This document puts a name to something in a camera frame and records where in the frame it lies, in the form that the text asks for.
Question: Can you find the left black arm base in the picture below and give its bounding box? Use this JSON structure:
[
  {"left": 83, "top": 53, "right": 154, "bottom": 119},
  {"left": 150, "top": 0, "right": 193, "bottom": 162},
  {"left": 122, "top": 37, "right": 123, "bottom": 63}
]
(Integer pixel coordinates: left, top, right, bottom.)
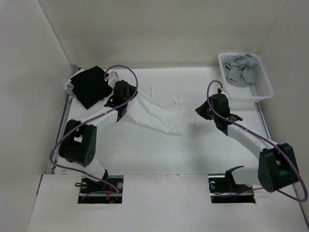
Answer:
[{"left": 75, "top": 175, "right": 124, "bottom": 204}]

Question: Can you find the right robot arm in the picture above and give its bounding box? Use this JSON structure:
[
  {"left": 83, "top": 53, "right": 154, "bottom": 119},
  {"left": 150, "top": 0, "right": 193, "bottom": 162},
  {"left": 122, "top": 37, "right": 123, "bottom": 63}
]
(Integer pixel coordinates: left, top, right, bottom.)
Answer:
[{"left": 196, "top": 94, "right": 299, "bottom": 192}]

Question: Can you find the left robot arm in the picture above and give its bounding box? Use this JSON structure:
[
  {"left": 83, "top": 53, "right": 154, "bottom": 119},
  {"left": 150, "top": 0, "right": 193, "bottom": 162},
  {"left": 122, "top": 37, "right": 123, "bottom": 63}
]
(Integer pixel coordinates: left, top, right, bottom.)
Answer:
[{"left": 58, "top": 80, "right": 138, "bottom": 193}]

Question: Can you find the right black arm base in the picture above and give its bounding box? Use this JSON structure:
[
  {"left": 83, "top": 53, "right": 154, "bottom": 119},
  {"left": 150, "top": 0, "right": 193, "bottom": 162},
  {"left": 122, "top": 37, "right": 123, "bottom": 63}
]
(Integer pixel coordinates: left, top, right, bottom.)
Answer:
[{"left": 208, "top": 166, "right": 256, "bottom": 203}]

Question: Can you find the folded black tank top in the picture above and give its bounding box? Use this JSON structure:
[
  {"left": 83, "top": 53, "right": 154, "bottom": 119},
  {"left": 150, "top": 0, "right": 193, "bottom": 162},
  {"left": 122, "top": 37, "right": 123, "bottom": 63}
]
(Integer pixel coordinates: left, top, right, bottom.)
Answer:
[{"left": 70, "top": 66, "right": 113, "bottom": 109}]

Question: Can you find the folded grey tank top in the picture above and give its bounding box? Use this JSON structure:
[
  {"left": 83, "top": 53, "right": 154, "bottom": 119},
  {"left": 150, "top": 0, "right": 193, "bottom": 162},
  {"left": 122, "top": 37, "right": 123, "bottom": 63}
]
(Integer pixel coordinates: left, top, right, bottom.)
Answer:
[{"left": 65, "top": 81, "right": 74, "bottom": 96}]

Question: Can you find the white plastic basket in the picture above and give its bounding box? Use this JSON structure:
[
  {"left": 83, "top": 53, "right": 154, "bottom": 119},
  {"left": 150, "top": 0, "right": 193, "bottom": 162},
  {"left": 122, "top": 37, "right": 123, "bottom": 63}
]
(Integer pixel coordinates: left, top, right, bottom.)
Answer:
[{"left": 218, "top": 53, "right": 274, "bottom": 103}]

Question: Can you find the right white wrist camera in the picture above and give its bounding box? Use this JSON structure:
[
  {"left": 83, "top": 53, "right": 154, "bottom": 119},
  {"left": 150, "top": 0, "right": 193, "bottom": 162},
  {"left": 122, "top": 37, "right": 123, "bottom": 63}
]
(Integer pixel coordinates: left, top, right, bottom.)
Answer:
[{"left": 217, "top": 88, "right": 228, "bottom": 98}]

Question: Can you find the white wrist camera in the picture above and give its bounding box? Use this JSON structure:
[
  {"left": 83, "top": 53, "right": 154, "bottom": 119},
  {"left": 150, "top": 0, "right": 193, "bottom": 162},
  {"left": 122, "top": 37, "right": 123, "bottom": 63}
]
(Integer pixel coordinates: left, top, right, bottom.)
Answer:
[
  {"left": 217, "top": 88, "right": 228, "bottom": 98},
  {"left": 106, "top": 71, "right": 121, "bottom": 88}
]

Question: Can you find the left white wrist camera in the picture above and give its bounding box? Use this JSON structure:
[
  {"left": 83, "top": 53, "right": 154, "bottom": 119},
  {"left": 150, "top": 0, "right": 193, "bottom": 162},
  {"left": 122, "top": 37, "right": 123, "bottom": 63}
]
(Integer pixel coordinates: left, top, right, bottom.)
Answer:
[{"left": 106, "top": 71, "right": 121, "bottom": 88}]

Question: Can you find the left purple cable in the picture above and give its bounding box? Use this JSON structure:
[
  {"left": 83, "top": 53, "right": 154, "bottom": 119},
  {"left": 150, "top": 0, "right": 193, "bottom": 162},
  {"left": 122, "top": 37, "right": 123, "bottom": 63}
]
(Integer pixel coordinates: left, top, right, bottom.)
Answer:
[{"left": 49, "top": 64, "right": 139, "bottom": 184}]

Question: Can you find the purple cable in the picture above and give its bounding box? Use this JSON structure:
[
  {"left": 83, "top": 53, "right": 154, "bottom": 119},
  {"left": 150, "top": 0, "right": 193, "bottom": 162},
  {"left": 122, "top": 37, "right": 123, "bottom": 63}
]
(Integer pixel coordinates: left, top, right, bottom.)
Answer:
[
  {"left": 207, "top": 80, "right": 307, "bottom": 203},
  {"left": 49, "top": 64, "right": 139, "bottom": 184}
]

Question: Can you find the right aluminium table rail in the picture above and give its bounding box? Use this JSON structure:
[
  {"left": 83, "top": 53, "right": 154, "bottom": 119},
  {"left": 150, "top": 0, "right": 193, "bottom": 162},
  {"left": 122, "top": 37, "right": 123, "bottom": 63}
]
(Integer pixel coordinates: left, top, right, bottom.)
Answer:
[{"left": 254, "top": 102, "right": 272, "bottom": 141}]

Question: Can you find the aluminium table rail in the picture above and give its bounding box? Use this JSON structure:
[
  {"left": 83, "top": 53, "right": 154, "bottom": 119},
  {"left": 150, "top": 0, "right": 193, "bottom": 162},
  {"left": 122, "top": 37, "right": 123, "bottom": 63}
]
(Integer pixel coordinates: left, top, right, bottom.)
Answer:
[
  {"left": 254, "top": 102, "right": 272, "bottom": 141},
  {"left": 46, "top": 92, "right": 72, "bottom": 174}
]

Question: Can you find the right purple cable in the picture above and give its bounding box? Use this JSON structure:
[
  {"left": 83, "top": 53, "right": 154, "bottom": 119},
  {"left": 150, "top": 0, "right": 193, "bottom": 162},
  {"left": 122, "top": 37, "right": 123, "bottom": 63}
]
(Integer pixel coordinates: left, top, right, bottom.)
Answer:
[{"left": 207, "top": 80, "right": 307, "bottom": 203}]

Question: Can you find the left aluminium table rail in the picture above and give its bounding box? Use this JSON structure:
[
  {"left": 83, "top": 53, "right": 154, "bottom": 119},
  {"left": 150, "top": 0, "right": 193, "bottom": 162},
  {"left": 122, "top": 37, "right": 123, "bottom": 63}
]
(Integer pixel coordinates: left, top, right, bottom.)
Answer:
[{"left": 46, "top": 92, "right": 72, "bottom": 174}]

